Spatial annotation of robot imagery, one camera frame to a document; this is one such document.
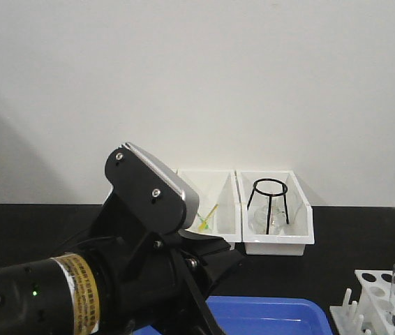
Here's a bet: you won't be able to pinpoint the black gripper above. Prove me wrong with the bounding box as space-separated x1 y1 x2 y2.
89 193 244 334

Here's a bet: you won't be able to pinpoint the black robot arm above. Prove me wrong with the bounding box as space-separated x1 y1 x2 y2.
0 195 243 334

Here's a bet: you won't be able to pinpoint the white test tube rack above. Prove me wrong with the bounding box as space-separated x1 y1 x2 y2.
329 269 395 334

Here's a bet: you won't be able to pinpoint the yellow green plastic sticks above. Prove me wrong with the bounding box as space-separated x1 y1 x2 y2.
197 204 219 232

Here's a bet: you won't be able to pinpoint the blue plastic tray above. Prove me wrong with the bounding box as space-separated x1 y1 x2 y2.
148 295 335 335

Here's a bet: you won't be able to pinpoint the white middle storage bin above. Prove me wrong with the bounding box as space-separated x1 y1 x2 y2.
177 169 241 248

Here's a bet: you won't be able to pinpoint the white storage bin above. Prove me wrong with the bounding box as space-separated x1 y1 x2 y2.
235 170 315 256
177 169 241 248

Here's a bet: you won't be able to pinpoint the clear glass flask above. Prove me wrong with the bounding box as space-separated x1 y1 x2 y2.
249 195 287 235

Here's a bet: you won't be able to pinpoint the white right storage bin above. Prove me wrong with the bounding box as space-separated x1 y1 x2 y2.
235 170 315 256

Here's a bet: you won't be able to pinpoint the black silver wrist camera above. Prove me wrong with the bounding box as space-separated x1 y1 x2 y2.
105 142 200 235

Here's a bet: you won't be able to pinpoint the black wire tripod stand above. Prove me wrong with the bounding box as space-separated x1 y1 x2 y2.
247 178 290 235

